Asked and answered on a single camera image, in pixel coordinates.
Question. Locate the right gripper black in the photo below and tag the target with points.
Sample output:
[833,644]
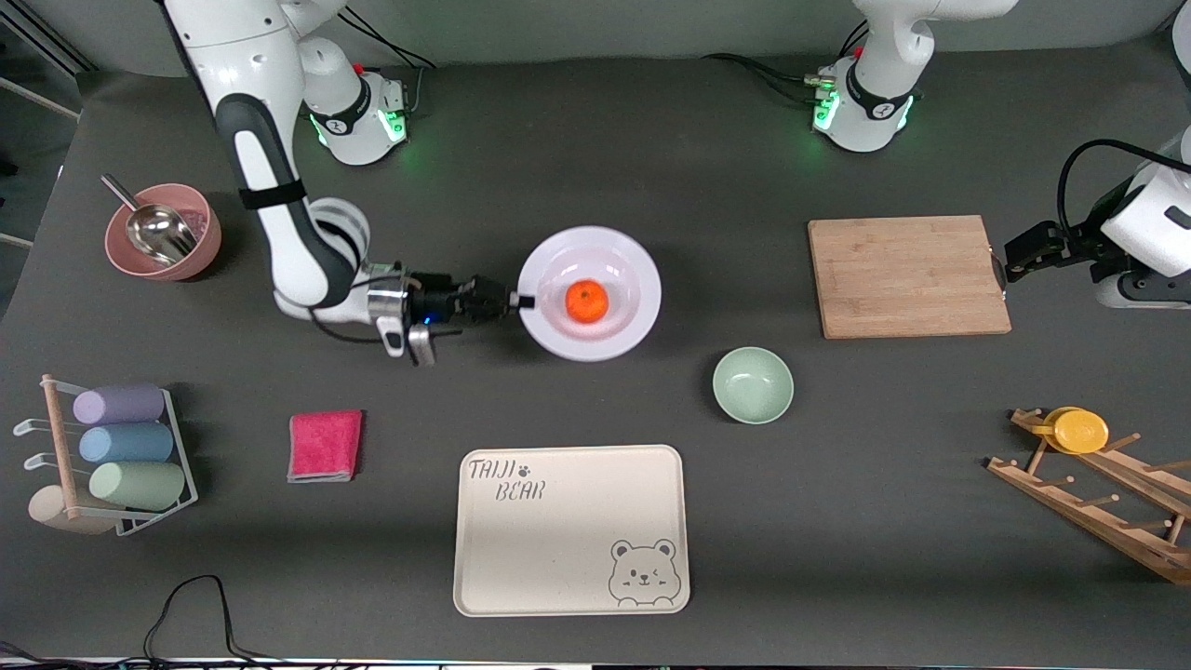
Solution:
[434,302]

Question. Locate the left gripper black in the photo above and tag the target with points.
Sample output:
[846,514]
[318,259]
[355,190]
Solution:
[1061,240]

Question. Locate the orange mandarin fruit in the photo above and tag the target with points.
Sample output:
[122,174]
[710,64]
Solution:
[587,301]

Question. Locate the white round plate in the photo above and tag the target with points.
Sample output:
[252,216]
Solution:
[633,279]

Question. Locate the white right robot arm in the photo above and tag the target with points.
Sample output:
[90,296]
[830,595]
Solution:
[270,186]

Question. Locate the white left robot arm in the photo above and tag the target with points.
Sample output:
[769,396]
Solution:
[870,102]

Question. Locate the bamboo cutting board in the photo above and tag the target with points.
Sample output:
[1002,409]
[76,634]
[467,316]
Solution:
[907,276]

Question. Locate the yellow cup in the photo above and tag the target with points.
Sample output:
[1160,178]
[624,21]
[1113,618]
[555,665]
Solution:
[1079,431]

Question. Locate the pink folded cloth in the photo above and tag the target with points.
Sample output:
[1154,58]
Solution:
[324,445]

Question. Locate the cream bear print tray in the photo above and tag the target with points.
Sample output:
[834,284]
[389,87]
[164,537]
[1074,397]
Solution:
[558,549]

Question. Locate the pale green bowl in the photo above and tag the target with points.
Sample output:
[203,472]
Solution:
[753,384]

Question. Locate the wooden peg drying rack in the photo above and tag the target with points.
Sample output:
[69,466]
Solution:
[1098,521]

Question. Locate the pink ribbed bowl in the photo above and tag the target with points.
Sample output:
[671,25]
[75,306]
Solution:
[200,247]

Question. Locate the metal scoop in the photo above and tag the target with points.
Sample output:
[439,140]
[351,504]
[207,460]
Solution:
[158,233]

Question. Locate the lilac purple cup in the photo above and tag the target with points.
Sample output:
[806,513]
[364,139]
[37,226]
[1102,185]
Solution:
[119,404]

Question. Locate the light blue cup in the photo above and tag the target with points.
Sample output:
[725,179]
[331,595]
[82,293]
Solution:
[126,443]

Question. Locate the mint green cup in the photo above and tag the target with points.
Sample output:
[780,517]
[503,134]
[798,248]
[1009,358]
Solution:
[138,485]

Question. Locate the cream beige cup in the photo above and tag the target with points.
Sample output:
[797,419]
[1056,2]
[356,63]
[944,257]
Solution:
[51,514]

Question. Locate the grey metal frame bars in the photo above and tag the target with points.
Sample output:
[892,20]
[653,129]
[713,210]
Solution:
[46,98]

